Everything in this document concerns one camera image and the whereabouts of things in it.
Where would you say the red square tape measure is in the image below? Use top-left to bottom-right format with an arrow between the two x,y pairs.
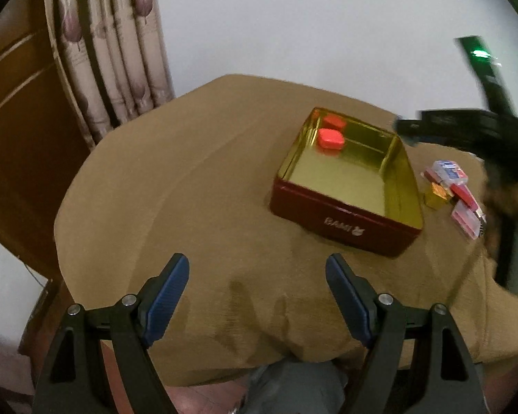
316,128 -> 345,151

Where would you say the clear case with blue card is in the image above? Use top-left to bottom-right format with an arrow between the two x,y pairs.
432,160 -> 469,186

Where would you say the red rectangular block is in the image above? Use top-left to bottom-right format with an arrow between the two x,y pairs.
450,183 -> 479,211

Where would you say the small gold orange box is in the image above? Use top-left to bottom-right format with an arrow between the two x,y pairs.
424,182 -> 452,210

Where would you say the silver white box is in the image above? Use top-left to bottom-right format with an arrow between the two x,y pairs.
474,207 -> 487,237

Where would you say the clear case with red insert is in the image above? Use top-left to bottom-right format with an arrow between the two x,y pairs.
451,201 -> 482,239

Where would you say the grey cloth under table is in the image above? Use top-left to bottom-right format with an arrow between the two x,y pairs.
237,359 -> 348,414

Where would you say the red tin box gold interior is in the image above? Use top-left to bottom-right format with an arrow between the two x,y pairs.
269,108 -> 424,257

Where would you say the beige patterned curtain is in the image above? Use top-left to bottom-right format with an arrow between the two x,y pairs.
44,0 -> 175,149

